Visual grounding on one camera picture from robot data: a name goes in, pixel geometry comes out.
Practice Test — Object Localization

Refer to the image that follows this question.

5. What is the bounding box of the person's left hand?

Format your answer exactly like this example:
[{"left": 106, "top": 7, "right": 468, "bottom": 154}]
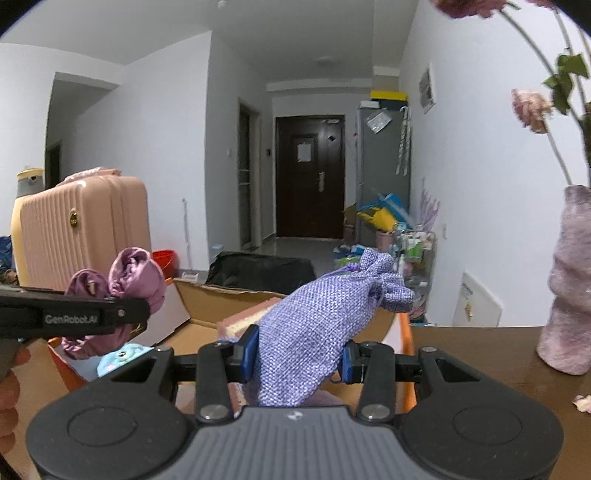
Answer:
[{"left": 0, "top": 345, "right": 31, "bottom": 448}]

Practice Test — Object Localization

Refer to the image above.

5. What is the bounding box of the purple wall decoration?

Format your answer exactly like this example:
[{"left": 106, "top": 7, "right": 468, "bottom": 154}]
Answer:
[{"left": 419, "top": 187, "right": 440, "bottom": 229}]

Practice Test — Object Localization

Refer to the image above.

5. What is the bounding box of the purple burlap pouch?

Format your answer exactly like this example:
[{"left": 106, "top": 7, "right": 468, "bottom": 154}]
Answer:
[{"left": 249, "top": 248, "right": 415, "bottom": 408}]

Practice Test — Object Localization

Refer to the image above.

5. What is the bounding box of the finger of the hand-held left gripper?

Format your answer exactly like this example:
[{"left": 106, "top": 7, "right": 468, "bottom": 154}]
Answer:
[{"left": 115, "top": 298, "right": 152, "bottom": 330}]

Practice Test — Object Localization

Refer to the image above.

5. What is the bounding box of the yellow and black box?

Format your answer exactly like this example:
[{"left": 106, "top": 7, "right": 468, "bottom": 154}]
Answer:
[{"left": 370, "top": 90, "right": 409, "bottom": 109}]

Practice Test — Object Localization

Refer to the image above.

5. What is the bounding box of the red bucket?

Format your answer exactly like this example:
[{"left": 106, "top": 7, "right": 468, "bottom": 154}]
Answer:
[{"left": 151, "top": 250, "right": 177, "bottom": 279}]

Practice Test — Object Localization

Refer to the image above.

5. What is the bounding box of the purple textured vase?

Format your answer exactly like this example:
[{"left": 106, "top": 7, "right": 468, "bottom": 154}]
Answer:
[{"left": 537, "top": 185, "right": 591, "bottom": 376}]

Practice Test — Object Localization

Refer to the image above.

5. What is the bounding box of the orange cardboard box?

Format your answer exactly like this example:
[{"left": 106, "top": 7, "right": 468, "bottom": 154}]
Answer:
[{"left": 46, "top": 277, "right": 415, "bottom": 416}]

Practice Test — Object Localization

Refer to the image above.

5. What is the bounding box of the bunch of dried pink roses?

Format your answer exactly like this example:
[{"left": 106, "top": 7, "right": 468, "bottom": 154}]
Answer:
[{"left": 431, "top": 0, "right": 591, "bottom": 185}]

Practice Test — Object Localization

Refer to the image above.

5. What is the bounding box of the purple satin scrunchie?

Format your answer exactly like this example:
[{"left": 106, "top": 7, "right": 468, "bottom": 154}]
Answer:
[{"left": 61, "top": 248, "right": 167, "bottom": 361}]

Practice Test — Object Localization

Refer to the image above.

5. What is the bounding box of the pink folded cloth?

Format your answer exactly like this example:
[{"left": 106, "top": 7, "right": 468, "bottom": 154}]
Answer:
[{"left": 62, "top": 167, "right": 122, "bottom": 185}]

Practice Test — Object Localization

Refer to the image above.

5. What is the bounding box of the white folded umbrella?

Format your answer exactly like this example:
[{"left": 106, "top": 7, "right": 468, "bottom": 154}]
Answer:
[{"left": 396, "top": 106, "right": 411, "bottom": 176}]

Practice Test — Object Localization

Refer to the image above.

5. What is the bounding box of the grey refrigerator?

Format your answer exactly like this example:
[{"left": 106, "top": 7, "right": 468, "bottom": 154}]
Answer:
[{"left": 355, "top": 105, "right": 411, "bottom": 232}]

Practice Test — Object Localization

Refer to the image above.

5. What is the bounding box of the large yellow bottle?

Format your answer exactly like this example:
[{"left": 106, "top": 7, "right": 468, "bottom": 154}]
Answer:
[{"left": 10, "top": 168, "right": 44, "bottom": 278}]

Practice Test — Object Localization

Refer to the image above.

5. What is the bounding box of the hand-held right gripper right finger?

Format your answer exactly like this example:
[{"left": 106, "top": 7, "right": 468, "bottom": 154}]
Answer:
[{"left": 342, "top": 340, "right": 483, "bottom": 424}]

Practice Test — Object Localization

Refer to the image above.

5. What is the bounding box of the white wall panel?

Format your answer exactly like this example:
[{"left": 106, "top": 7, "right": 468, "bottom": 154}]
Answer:
[{"left": 418, "top": 64, "right": 437, "bottom": 114}]

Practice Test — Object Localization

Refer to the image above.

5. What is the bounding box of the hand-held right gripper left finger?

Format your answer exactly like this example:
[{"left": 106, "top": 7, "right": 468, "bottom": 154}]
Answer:
[{"left": 108, "top": 324, "right": 260, "bottom": 424}]

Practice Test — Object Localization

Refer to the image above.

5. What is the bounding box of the metal trolley cart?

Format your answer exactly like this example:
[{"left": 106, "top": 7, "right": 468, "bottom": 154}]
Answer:
[{"left": 392, "top": 228, "right": 437, "bottom": 319}]

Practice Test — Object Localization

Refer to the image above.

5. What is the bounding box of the side door frame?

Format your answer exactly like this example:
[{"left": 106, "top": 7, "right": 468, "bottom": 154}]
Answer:
[{"left": 238, "top": 98, "right": 259, "bottom": 252}]

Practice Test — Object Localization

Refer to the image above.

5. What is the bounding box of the blue plush toy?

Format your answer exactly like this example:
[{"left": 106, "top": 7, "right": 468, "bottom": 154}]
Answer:
[{"left": 96, "top": 345, "right": 155, "bottom": 379}]

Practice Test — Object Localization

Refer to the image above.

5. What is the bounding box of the black bag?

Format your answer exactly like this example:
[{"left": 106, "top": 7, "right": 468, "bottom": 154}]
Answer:
[{"left": 205, "top": 251, "right": 317, "bottom": 296}]

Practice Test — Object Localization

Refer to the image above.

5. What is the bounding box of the brown carton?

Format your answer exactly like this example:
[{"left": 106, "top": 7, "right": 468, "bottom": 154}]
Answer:
[{"left": 342, "top": 203, "right": 358, "bottom": 241}]

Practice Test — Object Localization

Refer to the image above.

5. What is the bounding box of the clear plastic bag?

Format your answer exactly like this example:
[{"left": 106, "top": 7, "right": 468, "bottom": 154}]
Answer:
[{"left": 366, "top": 110, "right": 393, "bottom": 134}]

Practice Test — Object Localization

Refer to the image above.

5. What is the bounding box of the dark wooden door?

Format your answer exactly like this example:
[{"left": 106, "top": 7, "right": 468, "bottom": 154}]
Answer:
[{"left": 274, "top": 115, "right": 346, "bottom": 240}]

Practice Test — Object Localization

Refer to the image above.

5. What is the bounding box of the pink suitcase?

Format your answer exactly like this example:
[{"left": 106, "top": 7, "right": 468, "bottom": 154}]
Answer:
[{"left": 11, "top": 175, "right": 153, "bottom": 291}]

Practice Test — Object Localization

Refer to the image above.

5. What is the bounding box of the white board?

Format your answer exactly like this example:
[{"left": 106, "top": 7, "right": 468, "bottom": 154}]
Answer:
[{"left": 452, "top": 271, "right": 504, "bottom": 328}]

